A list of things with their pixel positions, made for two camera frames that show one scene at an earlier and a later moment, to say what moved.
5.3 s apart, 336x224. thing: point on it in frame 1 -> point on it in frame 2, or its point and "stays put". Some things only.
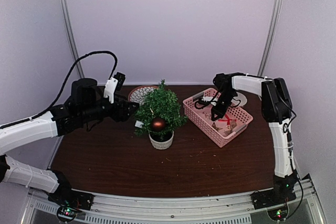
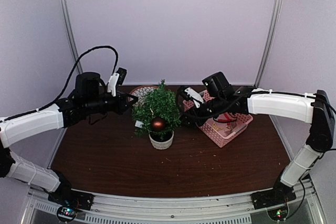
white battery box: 139,124 stays put
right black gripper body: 226,96 -> 199,118
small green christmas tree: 161,103 stays put
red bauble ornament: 158,124 stays put
